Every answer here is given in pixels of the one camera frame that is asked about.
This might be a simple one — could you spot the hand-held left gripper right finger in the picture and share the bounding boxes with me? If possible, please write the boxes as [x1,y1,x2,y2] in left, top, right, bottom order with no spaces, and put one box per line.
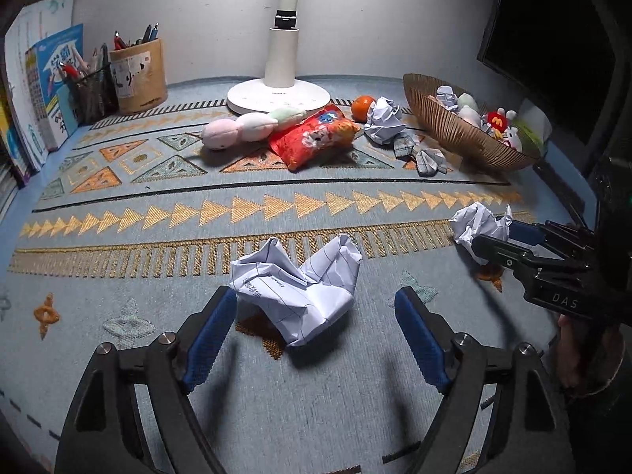
[394,285,576,474]

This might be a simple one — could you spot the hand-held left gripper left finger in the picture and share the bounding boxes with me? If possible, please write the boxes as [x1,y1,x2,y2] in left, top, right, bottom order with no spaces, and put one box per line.
[55,286,239,474]

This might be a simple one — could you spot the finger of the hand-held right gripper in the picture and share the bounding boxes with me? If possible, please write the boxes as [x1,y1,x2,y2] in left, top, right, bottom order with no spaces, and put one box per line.
[471,233,559,277]
[508,218,596,258]

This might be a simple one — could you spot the white paper ball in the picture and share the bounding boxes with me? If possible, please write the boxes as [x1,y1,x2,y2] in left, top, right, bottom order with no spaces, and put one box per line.
[435,85,461,110]
[449,201,514,265]
[364,98,406,145]

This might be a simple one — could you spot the white cat plush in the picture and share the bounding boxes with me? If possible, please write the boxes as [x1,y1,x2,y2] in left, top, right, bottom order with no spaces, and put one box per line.
[501,126,525,153]

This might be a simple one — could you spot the lined paper ball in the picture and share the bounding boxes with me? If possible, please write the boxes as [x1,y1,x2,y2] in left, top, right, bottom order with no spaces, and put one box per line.
[229,233,363,347]

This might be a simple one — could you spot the red fries plush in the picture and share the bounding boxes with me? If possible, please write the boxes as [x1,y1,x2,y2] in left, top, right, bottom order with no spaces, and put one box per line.
[485,107,517,132]

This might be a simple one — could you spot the brown ribbed bowl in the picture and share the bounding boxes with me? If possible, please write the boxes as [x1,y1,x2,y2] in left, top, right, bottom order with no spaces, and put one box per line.
[403,73,542,173]

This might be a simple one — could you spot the pink white green dango plush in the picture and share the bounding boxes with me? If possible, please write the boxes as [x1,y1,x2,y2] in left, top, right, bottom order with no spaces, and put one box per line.
[457,93,483,124]
[201,105,307,152]

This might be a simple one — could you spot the person's right hand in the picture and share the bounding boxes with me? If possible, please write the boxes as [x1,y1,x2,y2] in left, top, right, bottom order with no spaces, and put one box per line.
[557,313,594,392]

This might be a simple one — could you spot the green white packet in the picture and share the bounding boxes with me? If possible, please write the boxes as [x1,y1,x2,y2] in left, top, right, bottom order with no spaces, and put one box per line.
[515,101,553,157]

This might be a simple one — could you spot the grey plaid cloth bow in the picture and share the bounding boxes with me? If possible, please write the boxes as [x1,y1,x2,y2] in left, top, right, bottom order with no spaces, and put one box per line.
[394,131,448,177]

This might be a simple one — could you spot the blue patterned mat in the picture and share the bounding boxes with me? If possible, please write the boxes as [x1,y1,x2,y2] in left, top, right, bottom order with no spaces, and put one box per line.
[0,76,596,474]

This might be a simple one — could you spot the dark monitor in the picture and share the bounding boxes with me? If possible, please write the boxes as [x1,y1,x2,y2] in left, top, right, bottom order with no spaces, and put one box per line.
[476,0,619,145]

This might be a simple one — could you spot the orange fruit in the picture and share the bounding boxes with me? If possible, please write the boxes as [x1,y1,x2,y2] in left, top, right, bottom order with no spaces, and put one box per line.
[351,95,376,122]

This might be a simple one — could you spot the red snack bag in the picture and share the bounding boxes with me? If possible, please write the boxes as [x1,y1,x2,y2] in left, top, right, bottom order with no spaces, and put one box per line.
[269,107,362,172]

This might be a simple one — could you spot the black mesh pen holder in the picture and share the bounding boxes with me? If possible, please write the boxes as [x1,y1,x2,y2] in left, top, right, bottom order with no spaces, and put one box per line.
[66,64,120,126]

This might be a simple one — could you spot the bamboo pen holder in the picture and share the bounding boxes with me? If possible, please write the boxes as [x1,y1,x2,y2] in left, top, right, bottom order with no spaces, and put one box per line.
[109,38,169,115]

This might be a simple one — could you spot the purple yellow book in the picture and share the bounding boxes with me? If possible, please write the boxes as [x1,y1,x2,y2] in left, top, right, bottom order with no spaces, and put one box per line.
[0,84,31,189]

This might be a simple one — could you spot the white desk lamp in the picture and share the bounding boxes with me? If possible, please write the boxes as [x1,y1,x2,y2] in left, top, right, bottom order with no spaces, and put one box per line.
[226,0,333,114]

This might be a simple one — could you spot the bunch of red pens pencils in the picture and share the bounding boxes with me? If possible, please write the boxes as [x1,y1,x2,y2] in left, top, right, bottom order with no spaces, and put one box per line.
[58,43,111,81]

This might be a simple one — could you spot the blue cover book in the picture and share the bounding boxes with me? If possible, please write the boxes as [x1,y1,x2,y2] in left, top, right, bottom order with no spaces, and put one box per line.
[24,23,85,152]

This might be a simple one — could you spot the bunch of dark pens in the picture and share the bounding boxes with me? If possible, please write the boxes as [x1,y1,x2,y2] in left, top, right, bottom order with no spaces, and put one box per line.
[113,22,160,51]

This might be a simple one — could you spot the upright books and booklets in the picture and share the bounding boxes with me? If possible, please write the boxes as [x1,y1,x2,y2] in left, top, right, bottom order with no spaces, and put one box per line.
[4,0,75,172]

